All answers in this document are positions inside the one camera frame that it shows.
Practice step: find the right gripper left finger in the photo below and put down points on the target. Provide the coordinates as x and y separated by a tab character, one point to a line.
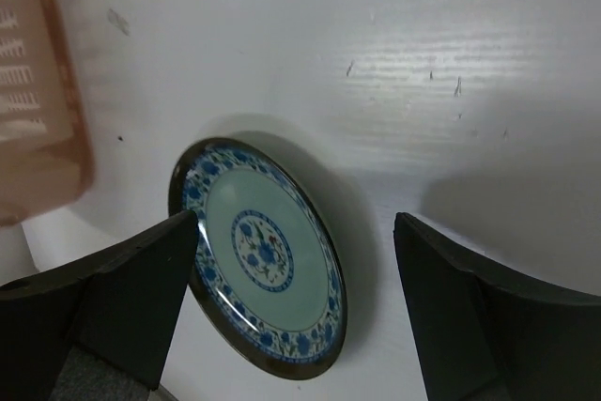
100	327

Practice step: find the white pink dish rack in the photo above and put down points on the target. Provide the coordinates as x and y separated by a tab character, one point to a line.
46	156

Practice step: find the blue white patterned plate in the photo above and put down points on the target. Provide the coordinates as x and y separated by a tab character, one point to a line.
266	272

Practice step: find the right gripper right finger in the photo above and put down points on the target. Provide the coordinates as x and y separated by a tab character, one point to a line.
486	332

